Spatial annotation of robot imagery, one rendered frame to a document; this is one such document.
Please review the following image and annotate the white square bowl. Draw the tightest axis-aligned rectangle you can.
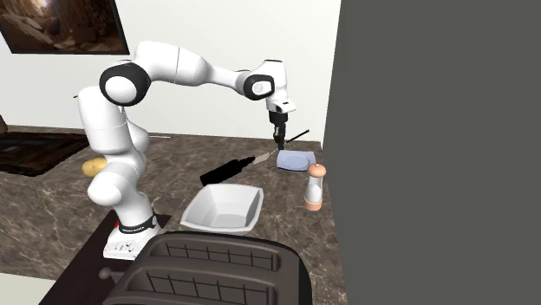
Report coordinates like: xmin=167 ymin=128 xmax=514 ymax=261
xmin=179 ymin=183 xmax=264 ymax=237

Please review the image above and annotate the dark grey toaster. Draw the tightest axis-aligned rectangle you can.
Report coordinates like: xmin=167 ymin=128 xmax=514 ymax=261
xmin=98 ymin=230 xmax=314 ymax=305

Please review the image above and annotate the thin black stick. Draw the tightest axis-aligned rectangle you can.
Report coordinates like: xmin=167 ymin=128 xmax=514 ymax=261
xmin=284 ymin=129 xmax=311 ymax=144

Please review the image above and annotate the dark-framed wall picture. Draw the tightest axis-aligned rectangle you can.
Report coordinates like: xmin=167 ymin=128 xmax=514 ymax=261
xmin=0 ymin=0 xmax=131 ymax=55

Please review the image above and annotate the white and tan pepper mill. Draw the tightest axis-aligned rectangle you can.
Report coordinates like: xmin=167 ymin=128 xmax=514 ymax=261
xmin=303 ymin=163 xmax=328 ymax=211

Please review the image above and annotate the yellow potato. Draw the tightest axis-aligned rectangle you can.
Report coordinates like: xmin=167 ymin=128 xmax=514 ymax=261
xmin=81 ymin=157 xmax=108 ymax=178

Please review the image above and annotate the pale blue square plate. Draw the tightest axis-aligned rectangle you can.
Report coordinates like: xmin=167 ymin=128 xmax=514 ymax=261
xmin=276 ymin=149 xmax=317 ymax=172

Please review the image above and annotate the black-handled kitchen knife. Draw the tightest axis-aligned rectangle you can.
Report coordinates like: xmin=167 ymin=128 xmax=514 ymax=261
xmin=199 ymin=148 xmax=280 ymax=187

